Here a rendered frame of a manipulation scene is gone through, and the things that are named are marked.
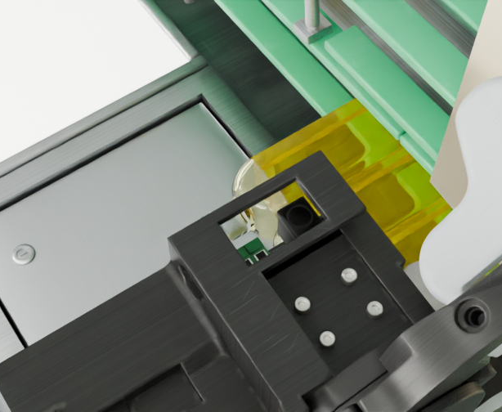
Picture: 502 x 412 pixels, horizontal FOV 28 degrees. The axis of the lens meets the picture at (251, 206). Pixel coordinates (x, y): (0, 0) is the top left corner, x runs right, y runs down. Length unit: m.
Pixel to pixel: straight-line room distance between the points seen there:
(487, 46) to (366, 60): 0.51
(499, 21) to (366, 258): 0.08
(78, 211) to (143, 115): 0.12
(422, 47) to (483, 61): 0.41
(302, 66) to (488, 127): 0.68
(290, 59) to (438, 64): 0.26
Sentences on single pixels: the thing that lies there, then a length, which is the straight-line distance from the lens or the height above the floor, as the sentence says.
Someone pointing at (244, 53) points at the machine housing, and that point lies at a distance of 1.14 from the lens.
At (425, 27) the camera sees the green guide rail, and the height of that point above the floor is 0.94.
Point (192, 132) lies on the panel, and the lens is 1.04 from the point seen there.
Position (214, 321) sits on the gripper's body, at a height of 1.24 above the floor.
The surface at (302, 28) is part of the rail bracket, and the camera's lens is 0.87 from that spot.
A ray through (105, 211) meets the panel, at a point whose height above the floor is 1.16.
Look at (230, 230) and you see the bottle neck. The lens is 0.80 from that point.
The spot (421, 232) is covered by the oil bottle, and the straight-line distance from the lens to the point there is 0.78.
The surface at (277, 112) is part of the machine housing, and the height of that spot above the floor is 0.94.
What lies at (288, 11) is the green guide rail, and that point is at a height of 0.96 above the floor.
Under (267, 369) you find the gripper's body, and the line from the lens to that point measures 0.27.
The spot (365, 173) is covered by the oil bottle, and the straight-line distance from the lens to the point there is 0.81.
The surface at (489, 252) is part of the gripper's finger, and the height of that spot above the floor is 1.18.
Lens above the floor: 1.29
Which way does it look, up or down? 15 degrees down
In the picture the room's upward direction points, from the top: 120 degrees counter-clockwise
